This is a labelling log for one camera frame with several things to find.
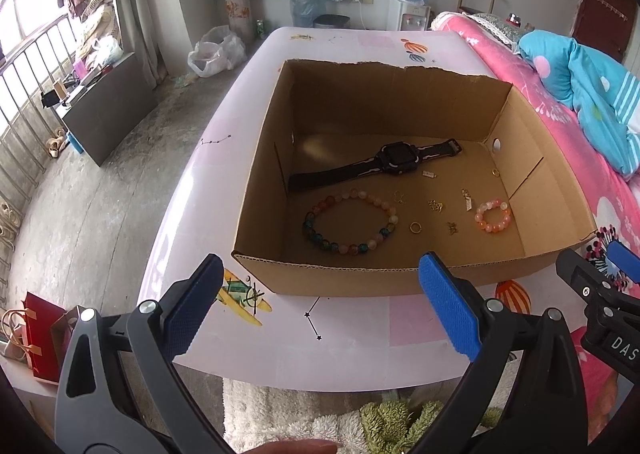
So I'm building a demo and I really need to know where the metal balcony railing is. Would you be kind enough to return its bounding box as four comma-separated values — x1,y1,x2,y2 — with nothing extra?
0,16,76,285

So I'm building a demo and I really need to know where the yellow green airplane sticker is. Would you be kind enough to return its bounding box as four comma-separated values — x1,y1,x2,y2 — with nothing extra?
216,268,273,326

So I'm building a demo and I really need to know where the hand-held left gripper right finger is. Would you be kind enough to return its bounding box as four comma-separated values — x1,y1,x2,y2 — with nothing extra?
418,251,590,454

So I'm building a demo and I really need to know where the black wrist watch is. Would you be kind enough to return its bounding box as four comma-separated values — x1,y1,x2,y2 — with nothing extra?
287,138,463,193

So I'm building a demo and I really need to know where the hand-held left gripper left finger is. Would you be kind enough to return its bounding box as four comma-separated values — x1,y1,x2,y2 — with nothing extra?
52,253,226,454

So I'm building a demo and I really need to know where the grey curtain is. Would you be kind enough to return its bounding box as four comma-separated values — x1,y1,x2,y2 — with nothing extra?
107,0,193,84

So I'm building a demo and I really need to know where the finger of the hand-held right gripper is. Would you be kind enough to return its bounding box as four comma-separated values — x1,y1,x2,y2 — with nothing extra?
606,240,640,285
555,248,640,315

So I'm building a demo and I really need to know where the small pink orange bead bracelet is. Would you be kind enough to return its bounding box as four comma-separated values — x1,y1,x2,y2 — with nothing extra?
474,199,513,235

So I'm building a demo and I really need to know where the empty clear water bottle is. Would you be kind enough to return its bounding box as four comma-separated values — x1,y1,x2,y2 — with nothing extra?
290,0,326,29

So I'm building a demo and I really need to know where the black trash bin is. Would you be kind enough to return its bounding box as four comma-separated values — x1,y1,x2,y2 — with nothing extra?
312,14,351,30

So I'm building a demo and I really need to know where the white water dispenser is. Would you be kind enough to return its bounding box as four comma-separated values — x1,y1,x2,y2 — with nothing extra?
387,0,432,32

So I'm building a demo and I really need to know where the orange striped balloon sticker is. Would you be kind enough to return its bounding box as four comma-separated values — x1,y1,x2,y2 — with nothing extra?
495,280,532,329

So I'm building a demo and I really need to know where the large cardboard box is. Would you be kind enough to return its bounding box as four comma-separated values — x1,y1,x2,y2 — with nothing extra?
231,58,598,297

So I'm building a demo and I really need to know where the pair of beige shoes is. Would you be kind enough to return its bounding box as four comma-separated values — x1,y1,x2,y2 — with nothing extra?
44,129,68,157

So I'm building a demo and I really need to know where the white shaggy rug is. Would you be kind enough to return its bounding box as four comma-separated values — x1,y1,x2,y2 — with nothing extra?
222,376,521,454

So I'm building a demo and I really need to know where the red gift bag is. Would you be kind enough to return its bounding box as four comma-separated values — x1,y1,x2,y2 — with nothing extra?
22,291,81,382

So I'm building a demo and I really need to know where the dark red door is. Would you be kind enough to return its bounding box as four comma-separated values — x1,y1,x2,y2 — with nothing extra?
572,0,638,64

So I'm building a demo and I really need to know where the person's left hand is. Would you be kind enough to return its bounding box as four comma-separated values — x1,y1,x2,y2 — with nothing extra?
240,438,346,454

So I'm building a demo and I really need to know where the grey lace pillow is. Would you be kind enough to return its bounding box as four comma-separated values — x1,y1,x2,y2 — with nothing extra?
470,12,523,47

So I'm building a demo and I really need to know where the pink printed blanket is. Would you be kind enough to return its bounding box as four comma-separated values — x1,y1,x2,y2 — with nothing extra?
430,11,640,445

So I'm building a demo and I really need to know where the large multicolour bead bracelet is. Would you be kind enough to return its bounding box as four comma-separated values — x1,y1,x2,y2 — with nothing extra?
301,189,402,257

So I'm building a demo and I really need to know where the white plastic bag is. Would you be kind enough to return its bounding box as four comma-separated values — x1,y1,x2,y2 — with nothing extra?
187,25,247,79

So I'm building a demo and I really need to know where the dark low cabinet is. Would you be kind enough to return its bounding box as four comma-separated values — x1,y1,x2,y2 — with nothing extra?
62,51,158,167

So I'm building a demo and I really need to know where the green plush mat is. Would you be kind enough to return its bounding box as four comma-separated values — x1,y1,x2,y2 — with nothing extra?
360,399,501,454

